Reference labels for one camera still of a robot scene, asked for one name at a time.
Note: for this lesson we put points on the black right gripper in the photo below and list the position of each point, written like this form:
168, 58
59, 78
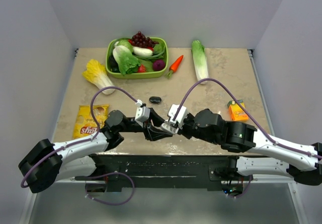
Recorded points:
182, 131

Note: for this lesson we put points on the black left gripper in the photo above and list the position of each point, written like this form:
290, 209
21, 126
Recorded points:
153, 134

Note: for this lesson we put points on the white earbud charging case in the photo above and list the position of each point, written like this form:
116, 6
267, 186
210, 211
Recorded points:
168, 128

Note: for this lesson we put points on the black earbud charging case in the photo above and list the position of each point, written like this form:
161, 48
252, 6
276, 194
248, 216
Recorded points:
155, 100

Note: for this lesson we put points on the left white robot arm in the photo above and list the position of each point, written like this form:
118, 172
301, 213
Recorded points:
45, 161

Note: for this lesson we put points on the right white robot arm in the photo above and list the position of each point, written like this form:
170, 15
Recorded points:
277, 156

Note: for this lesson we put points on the green plastic basket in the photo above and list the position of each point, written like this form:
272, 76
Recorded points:
140, 75

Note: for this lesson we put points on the orange sponge box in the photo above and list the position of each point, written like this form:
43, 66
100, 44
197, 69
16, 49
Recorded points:
236, 113

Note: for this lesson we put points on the red toy strawberry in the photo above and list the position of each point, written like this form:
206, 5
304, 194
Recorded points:
141, 69

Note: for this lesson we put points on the purple toy onion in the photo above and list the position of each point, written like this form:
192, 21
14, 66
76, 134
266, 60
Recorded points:
158, 65

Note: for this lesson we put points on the orange toy carrot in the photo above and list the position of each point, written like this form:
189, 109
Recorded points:
174, 67

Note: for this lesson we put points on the green toy lettuce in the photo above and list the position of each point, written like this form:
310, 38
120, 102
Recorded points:
126, 61

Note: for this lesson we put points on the yellow Lays chip bag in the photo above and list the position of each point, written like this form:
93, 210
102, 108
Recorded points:
84, 124

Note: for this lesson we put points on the white toy radish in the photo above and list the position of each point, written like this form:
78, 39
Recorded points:
143, 52

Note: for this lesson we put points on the green white napa cabbage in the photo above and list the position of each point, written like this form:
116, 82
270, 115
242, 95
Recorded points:
199, 60

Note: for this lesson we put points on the yellow toy cabbage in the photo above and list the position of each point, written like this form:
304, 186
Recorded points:
96, 74

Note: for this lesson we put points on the dark red toy grapes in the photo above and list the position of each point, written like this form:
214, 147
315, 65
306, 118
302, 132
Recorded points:
140, 40

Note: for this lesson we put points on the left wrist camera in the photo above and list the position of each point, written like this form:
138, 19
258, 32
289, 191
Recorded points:
142, 113

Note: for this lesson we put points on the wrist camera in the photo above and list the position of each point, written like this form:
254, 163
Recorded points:
176, 116
142, 113

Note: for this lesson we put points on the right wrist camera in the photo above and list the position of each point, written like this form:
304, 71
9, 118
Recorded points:
176, 116

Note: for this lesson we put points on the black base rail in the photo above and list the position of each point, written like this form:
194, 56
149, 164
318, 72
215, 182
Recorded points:
213, 173

